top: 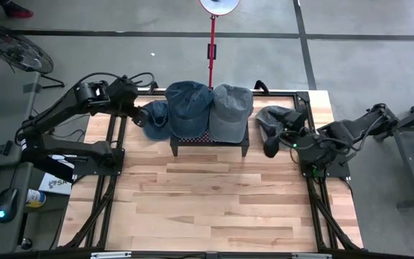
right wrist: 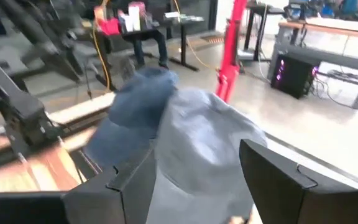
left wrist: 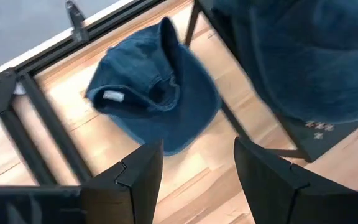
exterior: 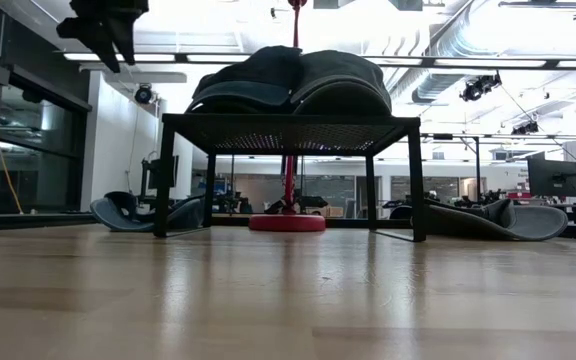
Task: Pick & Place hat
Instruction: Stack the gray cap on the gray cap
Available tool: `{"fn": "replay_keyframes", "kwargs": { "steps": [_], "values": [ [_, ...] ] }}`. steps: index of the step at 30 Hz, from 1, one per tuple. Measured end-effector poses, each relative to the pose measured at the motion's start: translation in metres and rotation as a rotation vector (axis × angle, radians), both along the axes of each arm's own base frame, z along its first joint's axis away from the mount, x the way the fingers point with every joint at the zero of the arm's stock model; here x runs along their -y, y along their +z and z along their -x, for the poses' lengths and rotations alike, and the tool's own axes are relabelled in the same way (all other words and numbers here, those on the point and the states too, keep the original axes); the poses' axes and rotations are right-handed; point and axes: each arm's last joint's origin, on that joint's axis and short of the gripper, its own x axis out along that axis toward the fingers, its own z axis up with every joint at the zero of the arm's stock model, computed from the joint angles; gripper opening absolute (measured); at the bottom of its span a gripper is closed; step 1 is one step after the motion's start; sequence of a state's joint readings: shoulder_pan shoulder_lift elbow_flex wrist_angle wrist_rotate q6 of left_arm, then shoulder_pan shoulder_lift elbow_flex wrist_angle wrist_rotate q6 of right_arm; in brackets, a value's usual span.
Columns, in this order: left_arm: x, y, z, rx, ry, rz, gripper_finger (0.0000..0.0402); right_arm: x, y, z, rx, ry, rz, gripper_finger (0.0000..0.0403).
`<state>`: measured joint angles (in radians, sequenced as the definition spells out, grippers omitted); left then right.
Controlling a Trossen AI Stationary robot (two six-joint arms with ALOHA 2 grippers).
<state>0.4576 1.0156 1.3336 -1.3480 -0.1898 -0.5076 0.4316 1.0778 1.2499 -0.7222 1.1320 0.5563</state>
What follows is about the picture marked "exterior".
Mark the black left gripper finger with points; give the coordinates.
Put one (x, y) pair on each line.
(90, 32)
(125, 35)

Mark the dark grey baseball cap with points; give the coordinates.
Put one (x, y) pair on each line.
(248, 70)

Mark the blue denim baseball cap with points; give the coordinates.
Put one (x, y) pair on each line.
(533, 222)
(113, 215)

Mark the grey ceiling panel lamp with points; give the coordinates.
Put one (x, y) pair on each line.
(158, 77)

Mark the round black ceiling lamp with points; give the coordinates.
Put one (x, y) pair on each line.
(143, 94)

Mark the long ceiling light bar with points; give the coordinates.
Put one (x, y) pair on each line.
(218, 58)

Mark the dark glass window front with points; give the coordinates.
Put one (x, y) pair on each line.
(38, 150)

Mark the black monitor on stand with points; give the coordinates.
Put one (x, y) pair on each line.
(165, 172)

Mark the black perforated metal stand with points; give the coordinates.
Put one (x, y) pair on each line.
(288, 121)

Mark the red pole stand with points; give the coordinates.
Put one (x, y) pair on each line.
(287, 223)

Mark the black ceiling spotlight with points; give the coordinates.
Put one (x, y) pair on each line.
(480, 86)
(525, 128)

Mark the red storage box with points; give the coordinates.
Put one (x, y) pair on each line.
(518, 195)

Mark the black computer monitor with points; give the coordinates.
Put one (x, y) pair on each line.
(553, 177)

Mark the silver ceiling air duct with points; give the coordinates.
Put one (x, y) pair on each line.
(435, 85)

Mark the black metal frame rack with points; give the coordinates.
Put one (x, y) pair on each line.
(443, 136)

